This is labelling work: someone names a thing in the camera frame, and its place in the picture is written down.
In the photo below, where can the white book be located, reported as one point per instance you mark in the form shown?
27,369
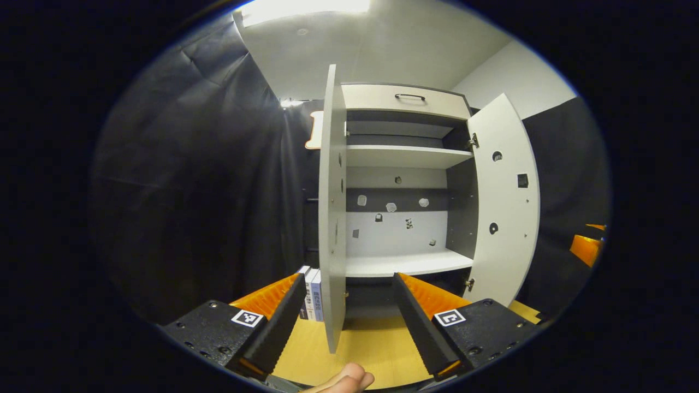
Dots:
311,295

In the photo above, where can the metal backdrop clip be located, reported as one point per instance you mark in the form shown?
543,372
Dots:
289,102

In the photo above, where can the grey double-door shoe cabinet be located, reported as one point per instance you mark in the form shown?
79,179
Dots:
404,155

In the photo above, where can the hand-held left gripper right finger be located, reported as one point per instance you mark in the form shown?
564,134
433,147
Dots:
420,327

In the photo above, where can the black backdrop cloth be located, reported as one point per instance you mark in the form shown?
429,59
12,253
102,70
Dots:
191,191

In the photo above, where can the grey cabinet drawer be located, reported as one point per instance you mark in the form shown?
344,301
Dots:
377,101

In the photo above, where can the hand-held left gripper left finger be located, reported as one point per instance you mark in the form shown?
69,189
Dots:
278,327

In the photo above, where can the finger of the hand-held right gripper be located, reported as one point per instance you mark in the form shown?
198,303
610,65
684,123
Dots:
596,226
585,250

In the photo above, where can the grey cabinet door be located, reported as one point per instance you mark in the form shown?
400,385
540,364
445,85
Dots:
332,218
505,207

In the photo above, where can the ceiling light panel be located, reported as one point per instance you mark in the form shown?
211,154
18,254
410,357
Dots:
306,10

